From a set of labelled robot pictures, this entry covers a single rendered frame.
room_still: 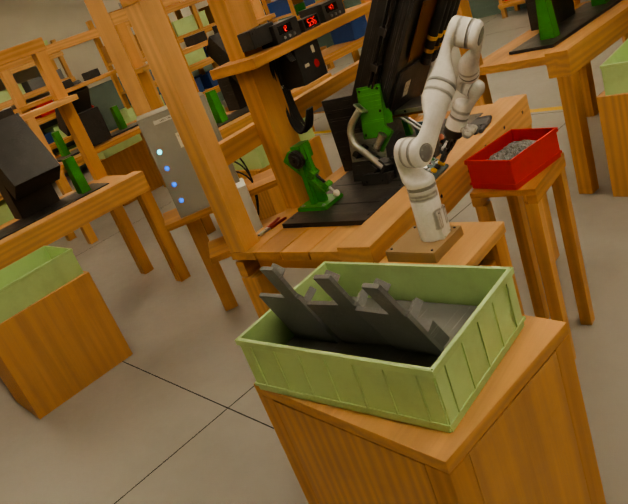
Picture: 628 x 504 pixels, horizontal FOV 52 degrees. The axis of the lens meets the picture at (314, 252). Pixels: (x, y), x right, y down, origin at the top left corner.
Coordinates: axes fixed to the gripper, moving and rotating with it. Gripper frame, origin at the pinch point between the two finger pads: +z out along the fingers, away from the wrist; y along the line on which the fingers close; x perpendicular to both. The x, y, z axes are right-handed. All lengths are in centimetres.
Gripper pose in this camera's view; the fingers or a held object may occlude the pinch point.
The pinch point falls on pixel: (443, 157)
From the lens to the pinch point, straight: 258.3
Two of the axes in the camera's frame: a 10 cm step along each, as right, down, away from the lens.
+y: -5.6, 5.0, -6.6
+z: -1.7, 7.1, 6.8
